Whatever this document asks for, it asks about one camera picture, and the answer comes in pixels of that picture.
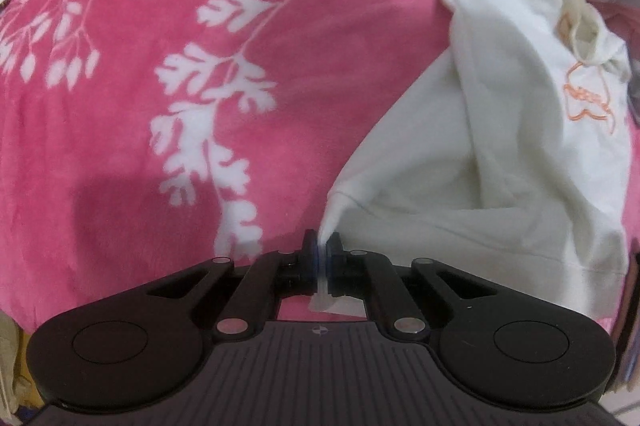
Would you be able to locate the yellowish cloth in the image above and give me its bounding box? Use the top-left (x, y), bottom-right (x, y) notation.
top-left (0, 311), bottom-right (42, 408)

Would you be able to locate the cream shirt with orange print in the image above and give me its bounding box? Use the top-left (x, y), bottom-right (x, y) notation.
top-left (309, 0), bottom-right (634, 323)

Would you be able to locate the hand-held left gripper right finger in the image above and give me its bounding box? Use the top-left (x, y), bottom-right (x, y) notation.
top-left (325, 232), bottom-right (502, 337)

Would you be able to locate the pink floral blanket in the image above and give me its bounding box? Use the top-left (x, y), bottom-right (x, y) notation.
top-left (0, 0), bottom-right (640, 338)

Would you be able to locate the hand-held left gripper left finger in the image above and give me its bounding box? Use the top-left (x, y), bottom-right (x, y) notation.
top-left (144, 229), bottom-right (319, 340)

